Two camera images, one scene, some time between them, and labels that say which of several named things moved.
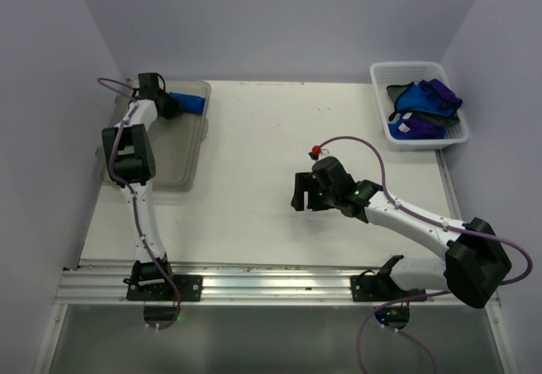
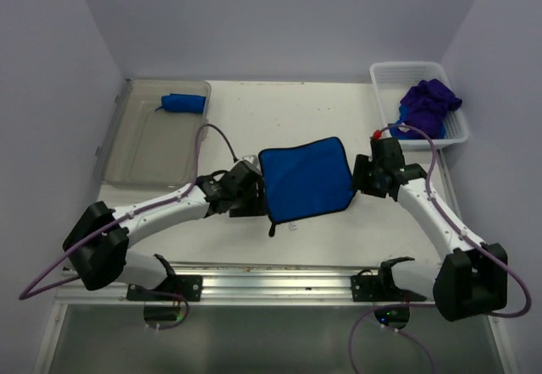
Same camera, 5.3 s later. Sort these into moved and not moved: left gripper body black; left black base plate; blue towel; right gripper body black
Moved: right gripper body black; left gripper body black
Not moved: blue towel; left black base plate
